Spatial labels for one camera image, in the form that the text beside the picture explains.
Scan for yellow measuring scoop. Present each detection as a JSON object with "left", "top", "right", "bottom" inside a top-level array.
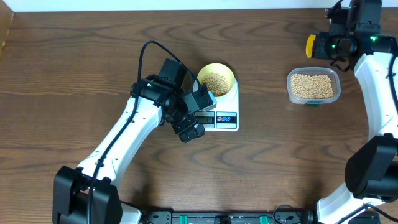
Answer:
[{"left": 305, "top": 34, "right": 316, "bottom": 58}]

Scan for white digital kitchen scale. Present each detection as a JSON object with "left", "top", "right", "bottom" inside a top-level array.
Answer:
[{"left": 195, "top": 79, "right": 239, "bottom": 132}]

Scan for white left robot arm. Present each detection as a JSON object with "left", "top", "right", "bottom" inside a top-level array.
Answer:
[{"left": 52, "top": 59, "right": 216, "bottom": 223}]

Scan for soybeans in container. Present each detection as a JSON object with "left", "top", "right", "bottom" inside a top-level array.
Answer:
[{"left": 290, "top": 73, "right": 334, "bottom": 100}]

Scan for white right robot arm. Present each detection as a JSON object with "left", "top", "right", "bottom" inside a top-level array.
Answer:
[{"left": 306, "top": 0, "right": 397, "bottom": 223}]

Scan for soybeans in bowl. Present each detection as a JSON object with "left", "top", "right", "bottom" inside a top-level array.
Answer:
[{"left": 203, "top": 73, "right": 231, "bottom": 97}]

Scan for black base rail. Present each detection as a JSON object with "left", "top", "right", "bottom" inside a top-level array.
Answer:
[{"left": 138, "top": 209, "right": 314, "bottom": 224}]

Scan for clear plastic container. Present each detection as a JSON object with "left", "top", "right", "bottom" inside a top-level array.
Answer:
[{"left": 287, "top": 67, "right": 341, "bottom": 105}]

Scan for pale yellow bowl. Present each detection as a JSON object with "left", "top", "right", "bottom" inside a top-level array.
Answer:
[{"left": 197, "top": 63, "right": 235, "bottom": 94}]

